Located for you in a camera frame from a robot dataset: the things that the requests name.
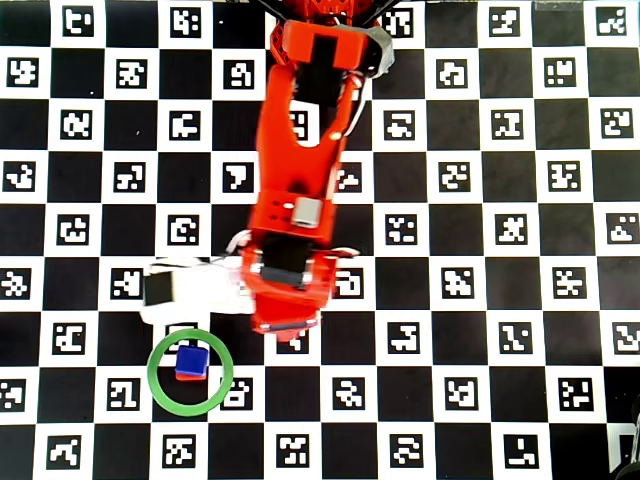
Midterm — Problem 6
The green ring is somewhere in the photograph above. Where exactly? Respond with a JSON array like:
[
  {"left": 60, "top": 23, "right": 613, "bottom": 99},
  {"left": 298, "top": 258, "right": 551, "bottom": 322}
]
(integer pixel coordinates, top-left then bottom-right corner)
[{"left": 146, "top": 328, "right": 235, "bottom": 417}]

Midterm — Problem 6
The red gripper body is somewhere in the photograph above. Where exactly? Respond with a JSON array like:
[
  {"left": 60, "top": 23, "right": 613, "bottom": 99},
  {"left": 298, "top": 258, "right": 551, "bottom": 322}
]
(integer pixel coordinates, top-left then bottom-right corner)
[{"left": 248, "top": 285, "right": 335, "bottom": 344}]

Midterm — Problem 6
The checkerboard marker mat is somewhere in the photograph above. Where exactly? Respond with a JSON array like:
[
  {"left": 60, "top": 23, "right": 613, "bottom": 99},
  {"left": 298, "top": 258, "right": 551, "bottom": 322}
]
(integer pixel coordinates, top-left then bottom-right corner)
[{"left": 0, "top": 0, "right": 640, "bottom": 480}]

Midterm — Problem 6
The blue cube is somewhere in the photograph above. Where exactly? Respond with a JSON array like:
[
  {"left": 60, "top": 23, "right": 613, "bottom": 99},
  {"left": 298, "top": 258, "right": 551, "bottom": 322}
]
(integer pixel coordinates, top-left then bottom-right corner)
[{"left": 174, "top": 344, "right": 210, "bottom": 377}]

